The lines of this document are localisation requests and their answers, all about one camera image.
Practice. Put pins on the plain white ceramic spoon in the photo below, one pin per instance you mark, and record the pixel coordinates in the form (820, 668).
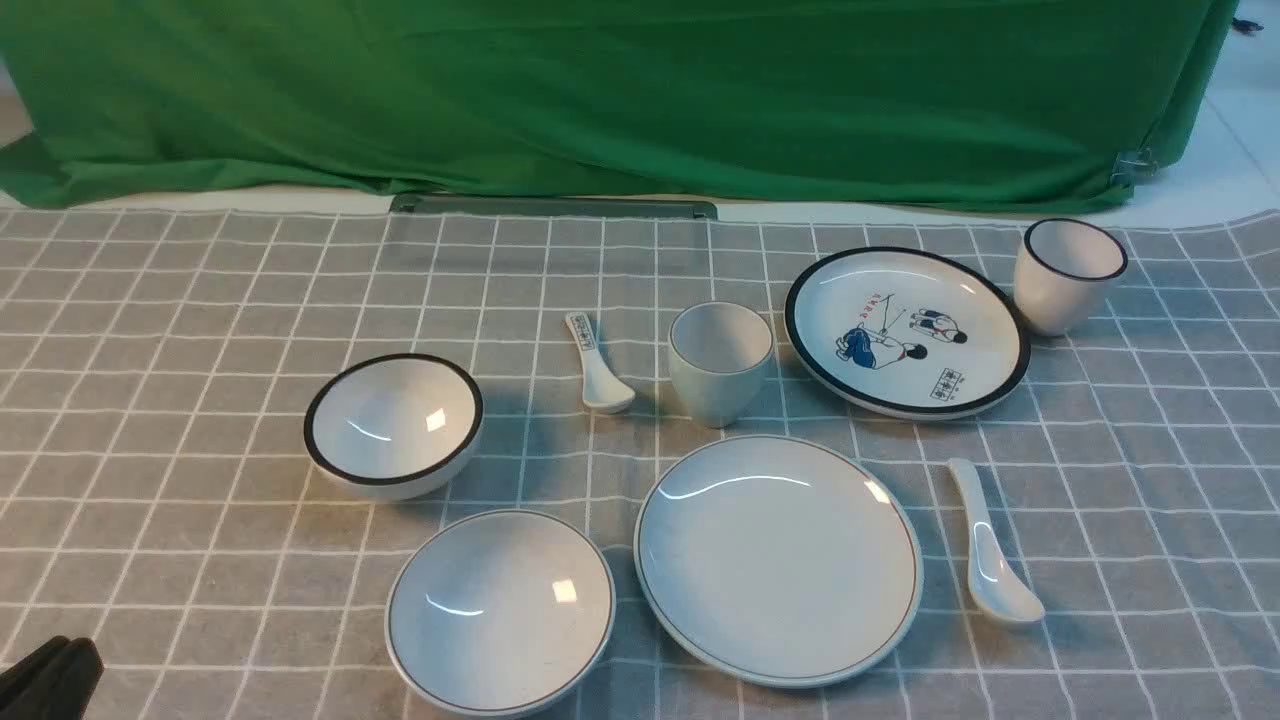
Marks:
(995, 588)

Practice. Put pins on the white spoon with lettering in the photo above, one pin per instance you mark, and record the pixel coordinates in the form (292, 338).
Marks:
(602, 391)

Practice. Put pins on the grey checked tablecloth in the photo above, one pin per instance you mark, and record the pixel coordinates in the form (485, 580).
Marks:
(157, 496)

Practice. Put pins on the green backdrop cloth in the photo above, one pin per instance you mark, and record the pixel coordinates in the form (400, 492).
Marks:
(958, 105)

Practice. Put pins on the black-rimmed illustrated plate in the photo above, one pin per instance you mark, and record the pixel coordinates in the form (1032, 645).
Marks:
(906, 333)

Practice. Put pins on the thin-rimmed shallow white bowl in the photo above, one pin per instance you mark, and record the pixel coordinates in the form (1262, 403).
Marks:
(500, 615)

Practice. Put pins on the metal binder clip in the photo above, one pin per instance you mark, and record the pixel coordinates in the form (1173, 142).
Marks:
(1134, 167)

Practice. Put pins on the black-rimmed white bowl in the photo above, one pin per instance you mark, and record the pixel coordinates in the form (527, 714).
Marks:
(395, 427)

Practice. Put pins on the black-rimmed white cup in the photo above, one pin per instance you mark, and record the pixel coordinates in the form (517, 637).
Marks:
(1063, 272)

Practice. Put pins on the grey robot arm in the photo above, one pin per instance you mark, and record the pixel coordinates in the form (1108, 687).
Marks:
(54, 682)

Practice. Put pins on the thin-rimmed white plate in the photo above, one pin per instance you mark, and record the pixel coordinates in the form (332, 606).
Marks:
(778, 561)

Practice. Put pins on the plain white cup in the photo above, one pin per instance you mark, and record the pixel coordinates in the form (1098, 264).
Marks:
(719, 354)

